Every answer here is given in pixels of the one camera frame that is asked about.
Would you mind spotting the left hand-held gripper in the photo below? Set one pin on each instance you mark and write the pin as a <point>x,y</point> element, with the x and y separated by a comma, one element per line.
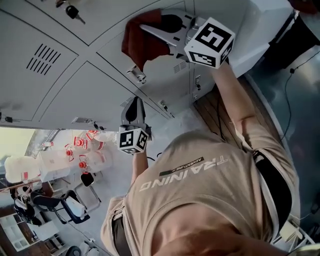
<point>132,140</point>

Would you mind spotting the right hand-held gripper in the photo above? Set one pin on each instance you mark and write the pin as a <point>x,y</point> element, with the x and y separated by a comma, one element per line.
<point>208,41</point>

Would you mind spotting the dark red cloth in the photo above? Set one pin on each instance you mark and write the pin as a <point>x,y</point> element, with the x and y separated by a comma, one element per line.
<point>140,42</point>

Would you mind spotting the row of grey locker doors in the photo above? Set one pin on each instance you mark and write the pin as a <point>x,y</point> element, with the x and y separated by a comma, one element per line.
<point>75,82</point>

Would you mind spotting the person's right forearm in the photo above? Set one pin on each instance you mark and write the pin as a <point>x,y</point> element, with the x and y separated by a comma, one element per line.
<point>231,95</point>

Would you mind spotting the person's left forearm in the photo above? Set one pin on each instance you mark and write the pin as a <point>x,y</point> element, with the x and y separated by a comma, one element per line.
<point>140,165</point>

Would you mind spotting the metal locker latch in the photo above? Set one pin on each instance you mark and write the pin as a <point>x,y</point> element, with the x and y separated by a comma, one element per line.
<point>97,125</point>
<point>137,74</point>
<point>164,105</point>
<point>8,119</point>
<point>198,82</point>

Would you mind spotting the cluster of clear water jugs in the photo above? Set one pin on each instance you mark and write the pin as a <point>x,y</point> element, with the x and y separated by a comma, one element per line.
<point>87,152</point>

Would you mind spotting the white cabinet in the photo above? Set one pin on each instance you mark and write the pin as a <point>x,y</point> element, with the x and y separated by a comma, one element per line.
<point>252,37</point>

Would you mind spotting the black key bunch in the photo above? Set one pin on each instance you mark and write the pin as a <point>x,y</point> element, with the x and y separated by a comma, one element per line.
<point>73,12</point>

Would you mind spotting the black folding chair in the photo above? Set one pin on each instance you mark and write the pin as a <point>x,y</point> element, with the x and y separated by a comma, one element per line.
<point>88,186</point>

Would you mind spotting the white cardboard box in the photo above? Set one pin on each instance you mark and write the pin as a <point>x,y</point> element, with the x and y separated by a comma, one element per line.
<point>53,166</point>

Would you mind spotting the person's beige t-shirt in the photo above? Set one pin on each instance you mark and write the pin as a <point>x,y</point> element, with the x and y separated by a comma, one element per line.
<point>200,200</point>

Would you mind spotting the black office chair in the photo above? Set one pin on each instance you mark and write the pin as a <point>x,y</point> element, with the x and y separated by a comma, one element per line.
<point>61,205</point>

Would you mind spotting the white plastic bag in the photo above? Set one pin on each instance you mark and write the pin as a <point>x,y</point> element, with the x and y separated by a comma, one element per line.
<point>21,169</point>

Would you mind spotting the brown wooden shelf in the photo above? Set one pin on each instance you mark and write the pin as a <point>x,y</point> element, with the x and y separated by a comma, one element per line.
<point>17,237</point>

